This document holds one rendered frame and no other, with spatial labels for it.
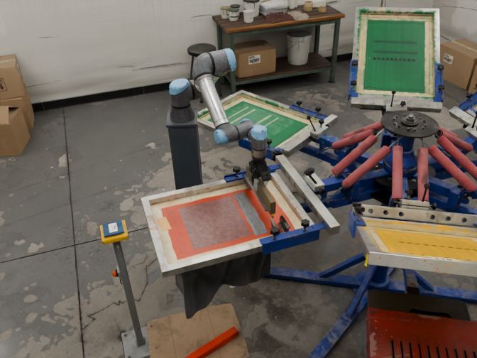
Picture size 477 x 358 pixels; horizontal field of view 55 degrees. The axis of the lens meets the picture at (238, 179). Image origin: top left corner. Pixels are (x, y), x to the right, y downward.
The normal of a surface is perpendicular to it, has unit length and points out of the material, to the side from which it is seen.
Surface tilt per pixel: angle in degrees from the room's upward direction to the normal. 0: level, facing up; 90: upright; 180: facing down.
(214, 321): 0
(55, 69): 90
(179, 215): 0
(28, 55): 90
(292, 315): 0
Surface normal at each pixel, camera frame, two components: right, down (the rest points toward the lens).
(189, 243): -0.03, -0.81
